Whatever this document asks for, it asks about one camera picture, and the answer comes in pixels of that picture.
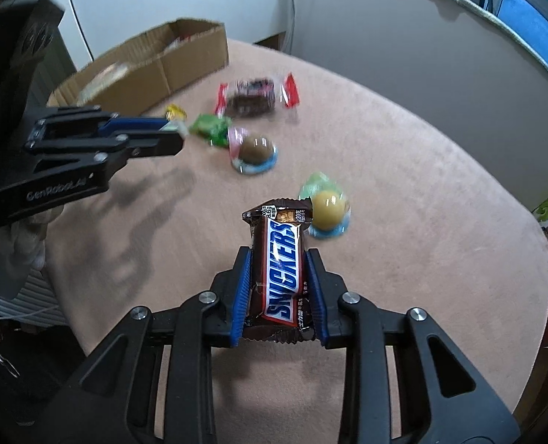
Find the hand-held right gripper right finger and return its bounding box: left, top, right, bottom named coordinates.
left=307, top=249, right=520, bottom=444

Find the cardboard box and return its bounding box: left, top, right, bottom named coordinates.
left=47, top=18, right=229, bottom=108

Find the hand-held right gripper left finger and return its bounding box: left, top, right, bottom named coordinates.
left=56, top=246, right=251, bottom=444

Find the chocolate ball candy pink wrapper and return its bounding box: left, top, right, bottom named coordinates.
left=229, top=126, right=279, bottom=176

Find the brown chocolate bar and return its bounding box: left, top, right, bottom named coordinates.
left=241, top=198, right=318, bottom=344

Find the red-ended brownie packet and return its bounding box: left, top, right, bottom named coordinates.
left=215, top=73, right=301, bottom=120

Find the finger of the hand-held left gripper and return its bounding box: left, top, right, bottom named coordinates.
left=33, top=106, right=178, bottom=142
left=24, top=130, right=185, bottom=167

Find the green candy packet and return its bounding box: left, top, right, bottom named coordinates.
left=189, top=114, right=234, bottom=147

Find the white slatted panel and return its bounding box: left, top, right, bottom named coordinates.
left=0, top=266, right=68, bottom=331

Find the yellow ball candy green wrapper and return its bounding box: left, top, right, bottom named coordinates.
left=299, top=172, right=352, bottom=240

